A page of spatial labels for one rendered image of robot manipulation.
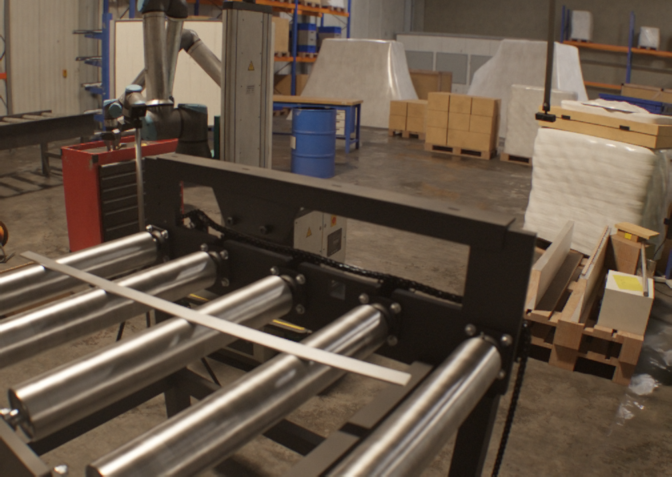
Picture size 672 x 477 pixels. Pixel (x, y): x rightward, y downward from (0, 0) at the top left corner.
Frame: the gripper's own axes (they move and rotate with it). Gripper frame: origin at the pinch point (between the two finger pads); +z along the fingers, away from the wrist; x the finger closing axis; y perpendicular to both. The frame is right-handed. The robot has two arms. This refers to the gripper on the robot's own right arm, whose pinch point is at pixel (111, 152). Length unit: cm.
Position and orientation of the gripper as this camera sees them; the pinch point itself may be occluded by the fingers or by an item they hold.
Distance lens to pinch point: 356.4
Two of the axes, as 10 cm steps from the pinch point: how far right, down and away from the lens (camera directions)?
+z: -0.3, 9.6, 2.9
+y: -2.2, 2.8, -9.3
